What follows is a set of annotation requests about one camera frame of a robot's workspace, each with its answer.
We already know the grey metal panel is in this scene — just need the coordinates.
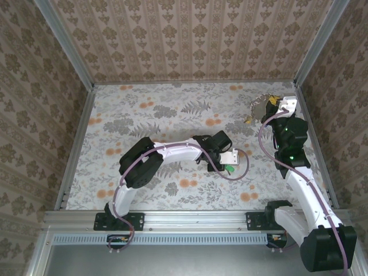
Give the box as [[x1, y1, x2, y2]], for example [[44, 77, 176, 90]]
[[45, 243, 305, 276]]

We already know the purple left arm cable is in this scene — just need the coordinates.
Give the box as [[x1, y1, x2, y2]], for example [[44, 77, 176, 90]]
[[112, 142, 250, 231]]

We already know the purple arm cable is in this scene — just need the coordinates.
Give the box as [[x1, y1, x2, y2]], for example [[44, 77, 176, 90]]
[[112, 142, 250, 231], [258, 108, 350, 276]]

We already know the aluminium table side rail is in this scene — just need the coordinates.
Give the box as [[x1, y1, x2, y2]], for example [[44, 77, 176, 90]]
[[54, 86, 98, 212], [295, 85, 340, 209]]

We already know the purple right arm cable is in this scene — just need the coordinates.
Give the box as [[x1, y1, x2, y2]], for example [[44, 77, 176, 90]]
[[258, 108, 350, 276]]

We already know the aluminium mounting rail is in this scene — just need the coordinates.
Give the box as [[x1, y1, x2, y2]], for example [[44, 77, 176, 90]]
[[43, 210, 248, 232]]

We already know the aluminium table rear rail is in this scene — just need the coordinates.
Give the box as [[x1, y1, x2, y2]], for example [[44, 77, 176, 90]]
[[93, 79, 297, 86]]

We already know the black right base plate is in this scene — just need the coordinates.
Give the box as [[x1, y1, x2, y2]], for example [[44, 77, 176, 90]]
[[245, 212, 277, 231]]

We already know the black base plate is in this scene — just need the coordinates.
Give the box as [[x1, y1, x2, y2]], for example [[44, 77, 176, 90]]
[[94, 212, 145, 231], [245, 212, 277, 231]]

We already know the aluminium corner post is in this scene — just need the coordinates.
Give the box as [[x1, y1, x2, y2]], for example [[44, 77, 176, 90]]
[[293, 0, 352, 87], [33, 0, 95, 90]]

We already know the grey slotted cable duct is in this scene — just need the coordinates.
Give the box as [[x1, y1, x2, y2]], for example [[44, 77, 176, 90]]
[[53, 232, 267, 246]]

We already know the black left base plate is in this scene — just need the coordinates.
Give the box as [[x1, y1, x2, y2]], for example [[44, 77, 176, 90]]
[[94, 212, 145, 231]]

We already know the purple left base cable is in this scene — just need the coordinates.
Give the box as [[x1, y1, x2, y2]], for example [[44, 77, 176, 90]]
[[106, 225, 136, 250]]

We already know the aluminium frame strut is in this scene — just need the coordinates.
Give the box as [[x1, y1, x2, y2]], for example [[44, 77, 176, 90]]
[[349, 255, 368, 276], [27, 228, 55, 276]]

